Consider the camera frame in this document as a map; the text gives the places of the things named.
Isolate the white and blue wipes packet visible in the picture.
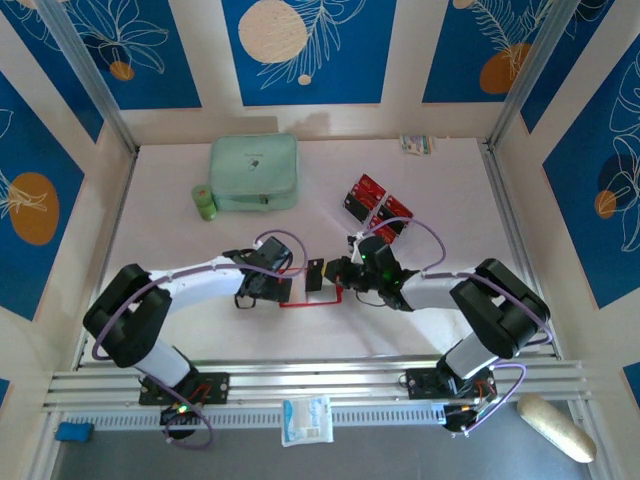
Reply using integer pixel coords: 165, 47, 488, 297
280, 394, 335, 448

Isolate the aluminium side rail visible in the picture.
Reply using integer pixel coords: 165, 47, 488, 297
479, 142, 561, 359
74, 149, 139, 371

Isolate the aluminium front rail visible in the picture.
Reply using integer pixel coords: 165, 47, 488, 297
42, 354, 591, 416

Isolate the clear acrylic card tray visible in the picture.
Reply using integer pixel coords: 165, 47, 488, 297
339, 172, 417, 245

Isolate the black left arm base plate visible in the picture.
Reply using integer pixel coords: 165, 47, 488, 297
138, 372, 231, 406

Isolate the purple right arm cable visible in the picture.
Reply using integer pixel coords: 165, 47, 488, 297
357, 217, 554, 436

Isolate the black connector module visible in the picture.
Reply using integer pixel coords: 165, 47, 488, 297
442, 397, 499, 439
159, 403, 201, 441

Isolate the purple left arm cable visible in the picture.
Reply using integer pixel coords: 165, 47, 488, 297
92, 228, 309, 450

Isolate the green tape roll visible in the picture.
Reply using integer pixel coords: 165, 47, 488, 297
191, 183, 219, 223

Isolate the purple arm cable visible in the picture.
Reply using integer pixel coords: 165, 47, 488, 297
357, 217, 554, 436
92, 228, 309, 450

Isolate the red card holder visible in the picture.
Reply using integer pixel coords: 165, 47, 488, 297
277, 269, 344, 309

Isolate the white slotted cable duct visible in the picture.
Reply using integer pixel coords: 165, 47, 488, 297
64, 403, 447, 432

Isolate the small printed paper packet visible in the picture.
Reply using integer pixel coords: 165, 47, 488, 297
399, 133, 435, 156

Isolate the beige glitter pouch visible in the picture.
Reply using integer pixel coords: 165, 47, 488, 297
517, 393, 599, 464

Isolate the mint green zipper pouch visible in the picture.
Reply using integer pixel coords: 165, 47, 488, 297
208, 132, 300, 212

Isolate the aluminium frame post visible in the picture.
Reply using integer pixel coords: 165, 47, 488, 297
487, 0, 589, 151
37, 0, 140, 156

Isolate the blue sponge block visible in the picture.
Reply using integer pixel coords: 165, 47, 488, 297
54, 422, 95, 444

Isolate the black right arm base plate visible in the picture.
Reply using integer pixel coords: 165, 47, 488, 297
405, 367, 496, 401

